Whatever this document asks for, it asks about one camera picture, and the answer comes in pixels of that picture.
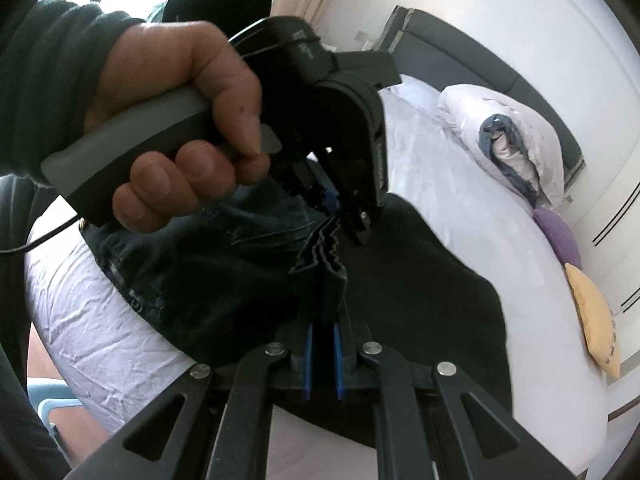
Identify person's left forearm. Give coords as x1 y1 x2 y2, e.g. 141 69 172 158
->
0 0 146 181

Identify grey bed headboard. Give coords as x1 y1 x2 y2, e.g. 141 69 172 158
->
382 5 586 181

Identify folded white duvet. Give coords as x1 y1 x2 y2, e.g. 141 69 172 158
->
435 84 566 208

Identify black cable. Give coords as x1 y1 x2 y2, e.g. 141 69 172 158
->
0 215 81 253

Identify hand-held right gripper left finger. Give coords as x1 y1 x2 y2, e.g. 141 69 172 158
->
65 322 313 480

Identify bed with white sheet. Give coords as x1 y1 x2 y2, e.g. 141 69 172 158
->
25 75 616 480

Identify yellow pillow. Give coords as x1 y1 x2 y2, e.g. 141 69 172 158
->
564 262 622 380

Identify white wardrobe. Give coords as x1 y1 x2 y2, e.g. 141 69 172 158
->
565 35 640 411

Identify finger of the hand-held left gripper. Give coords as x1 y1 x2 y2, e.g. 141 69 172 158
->
342 195 381 246
307 160 343 221

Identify purple pillow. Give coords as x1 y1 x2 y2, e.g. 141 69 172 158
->
532 207 583 271

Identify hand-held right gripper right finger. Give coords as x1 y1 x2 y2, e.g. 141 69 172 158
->
332 320 576 480

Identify light blue chair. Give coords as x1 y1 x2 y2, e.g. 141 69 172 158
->
29 380 83 453

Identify white pillow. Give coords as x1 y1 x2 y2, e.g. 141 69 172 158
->
380 76 443 113

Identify person's left hand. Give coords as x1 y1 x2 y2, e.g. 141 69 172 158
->
85 21 271 233

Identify person's dark clothing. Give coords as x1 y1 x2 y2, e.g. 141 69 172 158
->
0 175 71 480

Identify black denim pants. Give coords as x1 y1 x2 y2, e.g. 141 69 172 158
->
80 180 513 461

